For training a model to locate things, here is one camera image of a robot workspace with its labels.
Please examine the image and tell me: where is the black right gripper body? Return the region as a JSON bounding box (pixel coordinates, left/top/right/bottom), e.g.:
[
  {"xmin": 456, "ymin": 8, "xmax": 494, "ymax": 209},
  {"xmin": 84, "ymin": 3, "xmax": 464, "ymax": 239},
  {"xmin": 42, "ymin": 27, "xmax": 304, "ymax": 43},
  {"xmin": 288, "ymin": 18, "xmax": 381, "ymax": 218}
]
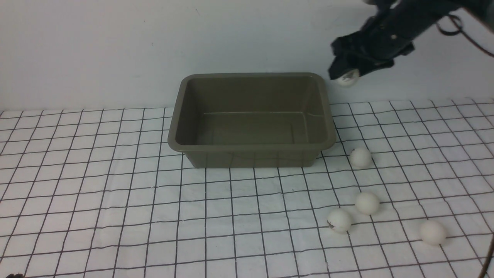
[{"xmin": 331, "ymin": 8, "xmax": 415, "ymax": 67}]

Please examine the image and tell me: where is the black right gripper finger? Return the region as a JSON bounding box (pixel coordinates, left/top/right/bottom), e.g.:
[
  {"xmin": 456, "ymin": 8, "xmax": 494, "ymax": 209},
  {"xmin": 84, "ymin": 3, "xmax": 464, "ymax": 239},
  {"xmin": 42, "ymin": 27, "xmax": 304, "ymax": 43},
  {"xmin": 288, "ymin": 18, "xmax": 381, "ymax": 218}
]
[
  {"xmin": 357, "ymin": 60, "xmax": 395, "ymax": 77},
  {"xmin": 328, "ymin": 56, "xmax": 357, "ymax": 80}
]

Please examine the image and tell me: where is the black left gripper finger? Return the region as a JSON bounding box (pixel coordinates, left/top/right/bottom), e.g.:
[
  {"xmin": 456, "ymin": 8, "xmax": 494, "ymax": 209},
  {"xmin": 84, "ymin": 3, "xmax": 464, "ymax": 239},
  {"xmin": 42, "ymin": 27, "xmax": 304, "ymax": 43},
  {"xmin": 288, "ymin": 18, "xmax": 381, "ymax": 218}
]
[{"xmin": 7, "ymin": 273, "xmax": 24, "ymax": 278}]

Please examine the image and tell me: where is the white ball with logo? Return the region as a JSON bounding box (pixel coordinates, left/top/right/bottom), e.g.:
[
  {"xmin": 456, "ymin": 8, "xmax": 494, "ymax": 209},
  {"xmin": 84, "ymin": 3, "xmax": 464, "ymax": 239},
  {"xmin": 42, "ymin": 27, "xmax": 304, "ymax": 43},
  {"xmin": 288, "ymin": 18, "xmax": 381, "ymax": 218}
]
[{"xmin": 336, "ymin": 69, "xmax": 360, "ymax": 87}]

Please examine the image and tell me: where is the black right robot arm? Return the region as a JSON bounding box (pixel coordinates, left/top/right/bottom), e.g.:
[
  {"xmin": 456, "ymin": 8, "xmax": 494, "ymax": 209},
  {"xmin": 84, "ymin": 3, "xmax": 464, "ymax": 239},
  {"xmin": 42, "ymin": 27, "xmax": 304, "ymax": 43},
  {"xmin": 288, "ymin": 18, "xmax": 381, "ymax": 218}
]
[{"xmin": 328, "ymin": 0, "xmax": 493, "ymax": 86}]

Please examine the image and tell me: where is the white black grid tablecloth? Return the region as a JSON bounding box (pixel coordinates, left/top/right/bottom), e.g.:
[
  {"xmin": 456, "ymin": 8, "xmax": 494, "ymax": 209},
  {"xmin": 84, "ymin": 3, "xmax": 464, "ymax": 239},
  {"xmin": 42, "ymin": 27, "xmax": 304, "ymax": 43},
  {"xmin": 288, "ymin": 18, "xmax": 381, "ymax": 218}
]
[{"xmin": 0, "ymin": 98, "xmax": 494, "ymax": 278}]

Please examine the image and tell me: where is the olive green plastic bin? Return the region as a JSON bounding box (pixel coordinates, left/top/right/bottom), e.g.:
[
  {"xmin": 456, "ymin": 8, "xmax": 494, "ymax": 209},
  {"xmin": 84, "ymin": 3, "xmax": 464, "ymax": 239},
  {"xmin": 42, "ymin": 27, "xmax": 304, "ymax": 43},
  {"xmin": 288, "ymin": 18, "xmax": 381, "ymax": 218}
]
[{"xmin": 167, "ymin": 73, "xmax": 337, "ymax": 168}]

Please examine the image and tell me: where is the white ball centre plain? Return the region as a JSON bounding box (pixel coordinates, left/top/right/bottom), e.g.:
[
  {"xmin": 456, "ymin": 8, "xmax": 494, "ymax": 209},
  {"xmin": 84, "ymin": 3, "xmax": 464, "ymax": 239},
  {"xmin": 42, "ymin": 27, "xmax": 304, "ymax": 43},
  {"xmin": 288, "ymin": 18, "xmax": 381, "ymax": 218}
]
[{"xmin": 355, "ymin": 192, "xmax": 380, "ymax": 215}]

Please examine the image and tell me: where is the white ball printed front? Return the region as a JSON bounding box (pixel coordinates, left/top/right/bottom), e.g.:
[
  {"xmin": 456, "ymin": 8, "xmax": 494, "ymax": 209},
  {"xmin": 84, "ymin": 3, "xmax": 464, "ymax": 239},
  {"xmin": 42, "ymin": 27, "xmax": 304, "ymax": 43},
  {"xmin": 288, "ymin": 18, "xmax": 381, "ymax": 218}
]
[{"xmin": 327, "ymin": 208, "xmax": 353, "ymax": 233}]

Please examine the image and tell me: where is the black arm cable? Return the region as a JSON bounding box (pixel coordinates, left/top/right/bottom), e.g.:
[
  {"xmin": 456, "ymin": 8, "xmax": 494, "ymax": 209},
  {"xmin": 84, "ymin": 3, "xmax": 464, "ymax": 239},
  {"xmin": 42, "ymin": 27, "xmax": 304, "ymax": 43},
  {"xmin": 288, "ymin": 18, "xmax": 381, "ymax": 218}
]
[{"xmin": 436, "ymin": 14, "xmax": 494, "ymax": 58}]

